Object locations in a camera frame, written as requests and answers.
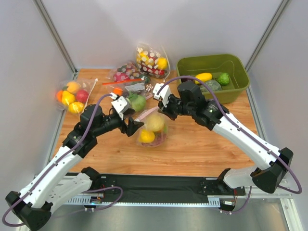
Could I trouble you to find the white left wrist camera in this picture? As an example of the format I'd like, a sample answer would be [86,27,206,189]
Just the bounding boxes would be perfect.
[110,93,130,120]

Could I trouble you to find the orange fake persimmon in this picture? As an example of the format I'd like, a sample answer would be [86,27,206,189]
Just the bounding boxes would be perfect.
[113,88,123,96]

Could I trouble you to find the yellow fake mango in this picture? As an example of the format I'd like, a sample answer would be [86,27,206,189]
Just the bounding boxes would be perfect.
[195,73,212,82]

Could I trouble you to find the polka dot zip bag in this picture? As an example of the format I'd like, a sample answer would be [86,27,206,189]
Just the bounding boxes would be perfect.
[106,61,151,83]

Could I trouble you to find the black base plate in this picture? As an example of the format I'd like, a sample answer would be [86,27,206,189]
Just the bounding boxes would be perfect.
[64,172,246,205]

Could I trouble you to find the polka dot drawstring bag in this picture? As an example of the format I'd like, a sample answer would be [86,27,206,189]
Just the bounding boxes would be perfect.
[135,43,171,82]

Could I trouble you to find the pale yellow fake pear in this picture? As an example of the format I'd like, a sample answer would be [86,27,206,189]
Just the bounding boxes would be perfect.
[145,113,165,132]

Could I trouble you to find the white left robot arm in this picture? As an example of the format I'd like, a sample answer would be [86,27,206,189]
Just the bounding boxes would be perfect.
[5,101,143,231]

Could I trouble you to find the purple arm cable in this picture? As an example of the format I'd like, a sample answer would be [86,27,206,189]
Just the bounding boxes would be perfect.
[156,76,303,215]
[1,93,124,228]

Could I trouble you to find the green fake custard apple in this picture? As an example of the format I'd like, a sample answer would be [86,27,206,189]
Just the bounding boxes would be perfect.
[216,73,230,86]

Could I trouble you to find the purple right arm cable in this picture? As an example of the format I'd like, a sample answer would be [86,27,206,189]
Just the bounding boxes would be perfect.
[156,76,303,215]

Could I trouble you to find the clear pink zip top bag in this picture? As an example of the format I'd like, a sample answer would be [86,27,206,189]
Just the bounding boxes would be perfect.
[135,106,168,147]

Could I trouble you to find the yellow fake lemon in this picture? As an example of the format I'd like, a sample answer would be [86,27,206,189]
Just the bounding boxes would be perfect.
[138,129,155,143]

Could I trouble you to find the aluminium cable rail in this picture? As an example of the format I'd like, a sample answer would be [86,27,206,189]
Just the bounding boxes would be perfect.
[55,192,293,207]

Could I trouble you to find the green plastic tub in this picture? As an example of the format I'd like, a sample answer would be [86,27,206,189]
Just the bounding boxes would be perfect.
[177,54,250,103]

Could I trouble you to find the clear vegetable zip bag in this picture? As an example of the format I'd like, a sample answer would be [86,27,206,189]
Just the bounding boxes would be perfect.
[103,77,154,113]

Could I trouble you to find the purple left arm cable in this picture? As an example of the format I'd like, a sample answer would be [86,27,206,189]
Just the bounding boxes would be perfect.
[1,93,124,228]

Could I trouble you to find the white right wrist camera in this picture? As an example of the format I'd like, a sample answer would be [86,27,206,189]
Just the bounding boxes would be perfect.
[153,83,171,107]

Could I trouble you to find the fake netted melon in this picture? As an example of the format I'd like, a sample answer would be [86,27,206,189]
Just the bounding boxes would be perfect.
[200,79,222,92]

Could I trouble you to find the clear fruit bag left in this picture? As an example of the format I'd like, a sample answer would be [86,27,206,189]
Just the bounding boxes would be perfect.
[55,78,98,115]

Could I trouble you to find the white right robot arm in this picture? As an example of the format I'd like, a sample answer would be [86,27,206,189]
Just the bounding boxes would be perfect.
[153,81,293,193]

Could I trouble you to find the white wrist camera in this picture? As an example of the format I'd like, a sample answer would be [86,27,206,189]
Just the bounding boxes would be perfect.
[110,93,130,120]
[153,83,171,107]

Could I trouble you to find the green fake cabbage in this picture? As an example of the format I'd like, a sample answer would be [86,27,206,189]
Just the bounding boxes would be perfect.
[127,93,146,112]

